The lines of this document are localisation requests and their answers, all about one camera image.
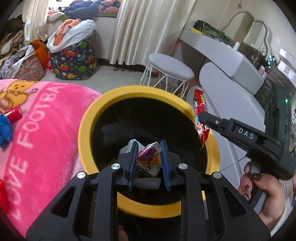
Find red plastic wrapper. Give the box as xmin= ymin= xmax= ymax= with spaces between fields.
xmin=0 ymin=180 xmax=9 ymax=214

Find cream curtain right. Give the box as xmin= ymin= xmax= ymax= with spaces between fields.
xmin=108 ymin=1 xmax=195 ymax=66

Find right hand painted nails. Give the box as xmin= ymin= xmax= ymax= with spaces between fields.
xmin=237 ymin=162 xmax=286 ymax=230

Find white vanity desk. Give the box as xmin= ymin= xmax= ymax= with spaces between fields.
xmin=179 ymin=29 xmax=264 ymax=95

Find white wire frame stool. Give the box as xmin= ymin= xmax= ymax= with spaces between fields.
xmin=139 ymin=53 xmax=195 ymax=99

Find white cloth in basket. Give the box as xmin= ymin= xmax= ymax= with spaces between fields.
xmin=47 ymin=19 xmax=96 ymax=53

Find dinosaur print laundry basket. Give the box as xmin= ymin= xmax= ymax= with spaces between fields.
xmin=49 ymin=31 xmax=97 ymax=80

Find pile of clothes on bed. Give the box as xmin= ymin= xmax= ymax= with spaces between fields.
xmin=1 ymin=15 xmax=24 ymax=66

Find cream curtain left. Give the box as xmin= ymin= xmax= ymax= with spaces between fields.
xmin=22 ymin=0 xmax=49 ymax=45

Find pink cartoon bear blanket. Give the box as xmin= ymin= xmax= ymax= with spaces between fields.
xmin=1 ymin=79 xmax=99 ymax=235

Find yellow rimmed trash bin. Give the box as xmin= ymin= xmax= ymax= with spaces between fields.
xmin=78 ymin=86 xmax=220 ymax=219

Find vanity mirror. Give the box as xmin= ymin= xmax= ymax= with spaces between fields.
xmin=221 ymin=11 xmax=273 ymax=56

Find blue paper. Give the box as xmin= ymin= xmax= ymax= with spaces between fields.
xmin=0 ymin=114 xmax=13 ymax=148

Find white curved cabinet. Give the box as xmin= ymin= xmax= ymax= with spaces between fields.
xmin=199 ymin=62 xmax=265 ymax=188

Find red snack packet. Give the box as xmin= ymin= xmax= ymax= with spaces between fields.
xmin=193 ymin=89 xmax=210 ymax=147

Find orange bag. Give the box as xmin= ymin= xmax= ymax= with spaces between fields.
xmin=30 ymin=40 xmax=50 ymax=70

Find purple snack wrapper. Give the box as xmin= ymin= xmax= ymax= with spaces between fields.
xmin=137 ymin=142 xmax=163 ymax=169

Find left hand thumb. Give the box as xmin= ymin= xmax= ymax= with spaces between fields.
xmin=118 ymin=225 xmax=128 ymax=241

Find floral fabric bag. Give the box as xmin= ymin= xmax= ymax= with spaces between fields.
xmin=14 ymin=54 xmax=45 ymax=81

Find dark cosmetic bag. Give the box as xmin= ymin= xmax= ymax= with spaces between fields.
xmin=193 ymin=20 xmax=235 ymax=47

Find red cylinder roller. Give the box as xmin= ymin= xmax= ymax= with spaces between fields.
xmin=4 ymin=105 xmax=23 ymax=124

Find cream curtain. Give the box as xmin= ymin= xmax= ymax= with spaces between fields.
xmin=22 ymin=0 xmax=49 ymax=45
xmin=108 ymin=1 xmax=195 ymax=66

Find clothes on window sill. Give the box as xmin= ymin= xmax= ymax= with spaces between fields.
xmin=46 ymin=1 xmax=122 ymax=23

